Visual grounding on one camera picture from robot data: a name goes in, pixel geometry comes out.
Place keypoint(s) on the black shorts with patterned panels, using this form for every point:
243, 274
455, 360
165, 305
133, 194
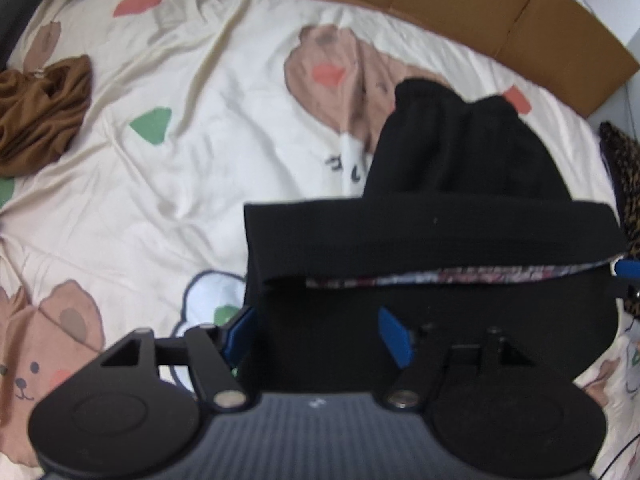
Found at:
450, 170

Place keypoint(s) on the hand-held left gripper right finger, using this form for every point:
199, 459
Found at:
395, 339

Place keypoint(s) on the leopard print cloth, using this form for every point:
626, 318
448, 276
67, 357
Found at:
627, 170

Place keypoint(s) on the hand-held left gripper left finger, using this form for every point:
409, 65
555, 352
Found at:
241, 332

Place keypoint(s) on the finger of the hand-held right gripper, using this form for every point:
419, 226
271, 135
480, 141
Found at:
629, 268

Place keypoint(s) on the brown garment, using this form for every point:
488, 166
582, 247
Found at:
40, 110

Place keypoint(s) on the cream bear print bed sheet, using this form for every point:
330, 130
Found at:
200, 160

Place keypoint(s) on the flattened cardboard box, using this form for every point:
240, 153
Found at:
450, 0

